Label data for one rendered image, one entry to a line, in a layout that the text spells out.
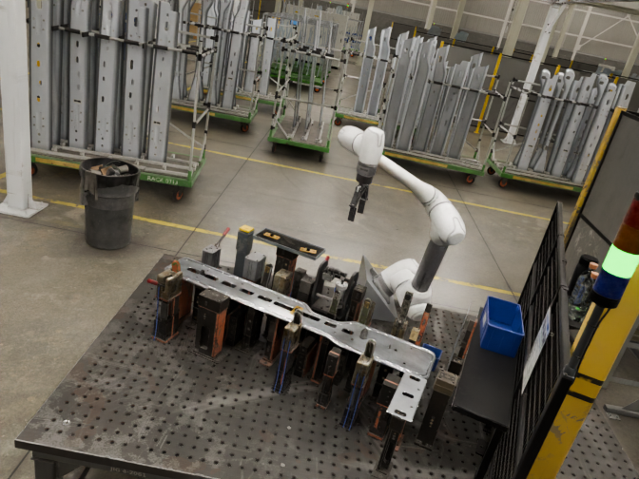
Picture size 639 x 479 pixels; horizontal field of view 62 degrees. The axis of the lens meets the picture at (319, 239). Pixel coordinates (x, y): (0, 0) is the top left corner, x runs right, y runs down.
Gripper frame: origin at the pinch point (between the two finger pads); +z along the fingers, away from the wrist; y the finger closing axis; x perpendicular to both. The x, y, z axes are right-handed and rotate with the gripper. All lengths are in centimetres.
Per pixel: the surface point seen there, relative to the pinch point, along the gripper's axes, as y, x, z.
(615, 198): -238, 142, 9
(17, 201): -110, -354, 136
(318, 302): 5, -7, 50
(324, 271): 5.0, -7.6, 31.6
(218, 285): 29, -52, 46
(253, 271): 13, -42, 41
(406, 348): 20, 42, 46
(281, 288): 13, -25, 45
